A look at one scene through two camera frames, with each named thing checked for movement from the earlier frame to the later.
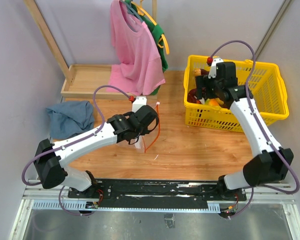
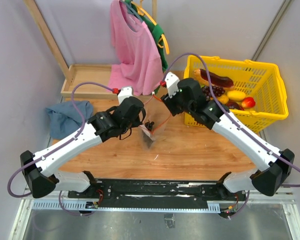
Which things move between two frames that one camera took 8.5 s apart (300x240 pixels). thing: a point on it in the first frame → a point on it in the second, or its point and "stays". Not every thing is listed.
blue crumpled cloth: [70, 119] stays
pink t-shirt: [138, 69] stays
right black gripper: [201, 81] → [170, 102]
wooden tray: [88, 77] stays
